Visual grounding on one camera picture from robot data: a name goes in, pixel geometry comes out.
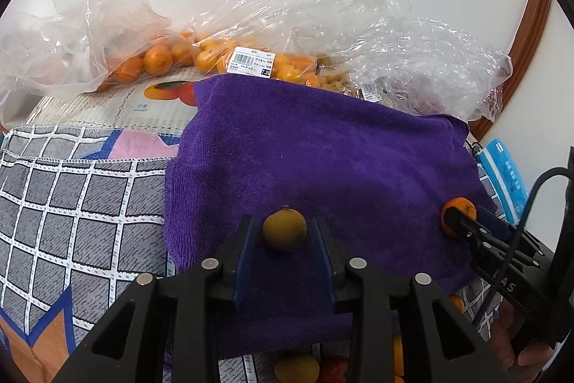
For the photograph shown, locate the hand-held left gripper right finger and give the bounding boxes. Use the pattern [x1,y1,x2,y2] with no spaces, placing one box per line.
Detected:
[311,216,516,383]

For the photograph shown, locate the grey checked blanket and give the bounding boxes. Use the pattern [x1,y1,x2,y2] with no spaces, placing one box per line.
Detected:
[0,125,512,383]

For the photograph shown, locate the small red fruit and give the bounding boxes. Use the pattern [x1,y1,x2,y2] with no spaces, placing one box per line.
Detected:
[319,358,350,383]

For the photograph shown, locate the fruit print carton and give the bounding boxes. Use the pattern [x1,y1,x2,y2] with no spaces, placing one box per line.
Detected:
[27,69,202,128]

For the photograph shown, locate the blue tissue pack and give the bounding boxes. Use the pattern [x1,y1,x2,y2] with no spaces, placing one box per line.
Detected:
[476,138,532,226]

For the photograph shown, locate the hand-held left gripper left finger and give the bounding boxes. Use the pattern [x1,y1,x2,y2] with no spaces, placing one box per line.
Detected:
[51,215,256,383]

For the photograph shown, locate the yellow-green round fruit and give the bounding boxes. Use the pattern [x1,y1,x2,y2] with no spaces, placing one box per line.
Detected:
[262,207,308,253]
[274,355,320,383]

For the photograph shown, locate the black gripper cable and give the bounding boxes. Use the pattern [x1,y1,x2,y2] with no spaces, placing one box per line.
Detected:
[473,168,572,323]

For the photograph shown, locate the purple towel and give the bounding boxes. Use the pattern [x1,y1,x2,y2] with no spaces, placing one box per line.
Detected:
[162,74,498,359]

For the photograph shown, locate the pile of bagged oranges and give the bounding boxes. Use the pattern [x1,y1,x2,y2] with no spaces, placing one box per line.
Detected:
[96,31,198,92]

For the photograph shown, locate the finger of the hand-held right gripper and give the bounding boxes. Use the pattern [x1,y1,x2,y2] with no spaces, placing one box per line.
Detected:
[443,207,516,271]
[476,206,523,240]

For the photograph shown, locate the brown wooden door frame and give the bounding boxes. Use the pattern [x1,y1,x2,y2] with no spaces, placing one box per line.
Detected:
[466,0,553,141]

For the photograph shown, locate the person's right hand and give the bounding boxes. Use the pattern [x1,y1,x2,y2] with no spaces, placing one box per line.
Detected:
[489,301,557,380]

